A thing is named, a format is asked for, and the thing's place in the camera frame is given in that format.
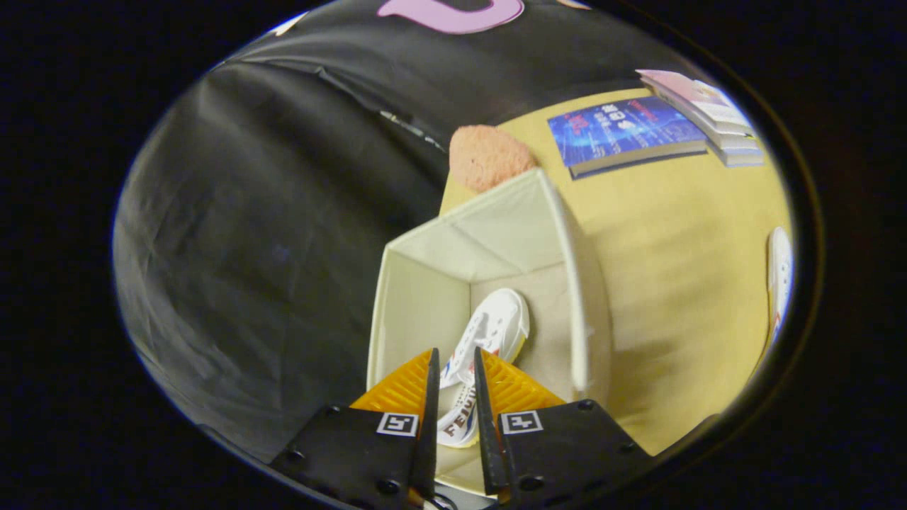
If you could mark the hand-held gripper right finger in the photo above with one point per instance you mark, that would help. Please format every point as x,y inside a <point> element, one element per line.
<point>567,446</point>

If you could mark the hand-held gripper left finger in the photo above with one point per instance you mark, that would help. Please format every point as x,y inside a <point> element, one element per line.
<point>354,453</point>

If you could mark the white canvas shoe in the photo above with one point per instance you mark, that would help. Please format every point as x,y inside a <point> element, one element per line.
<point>499,319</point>
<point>779,276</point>

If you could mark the beige fabric storage box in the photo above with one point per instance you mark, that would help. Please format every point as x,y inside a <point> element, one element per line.
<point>489,234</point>

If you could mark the black backdrop cloth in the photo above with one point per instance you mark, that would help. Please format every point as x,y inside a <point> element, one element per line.
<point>269,248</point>

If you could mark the pink rough sponge ball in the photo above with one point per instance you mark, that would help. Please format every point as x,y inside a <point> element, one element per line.
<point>489,156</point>

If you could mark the blue cover book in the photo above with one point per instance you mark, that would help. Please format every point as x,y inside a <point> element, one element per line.
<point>623,131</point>

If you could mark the silver strip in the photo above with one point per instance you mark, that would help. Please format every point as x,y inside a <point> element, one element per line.
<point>407,126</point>

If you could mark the pale blue book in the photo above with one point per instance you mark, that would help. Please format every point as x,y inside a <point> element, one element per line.
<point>744,159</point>

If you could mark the white thin book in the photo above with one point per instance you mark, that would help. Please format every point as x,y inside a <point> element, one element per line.
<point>737,142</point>

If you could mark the pink cover book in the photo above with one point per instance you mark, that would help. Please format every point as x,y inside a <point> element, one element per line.
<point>698,95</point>

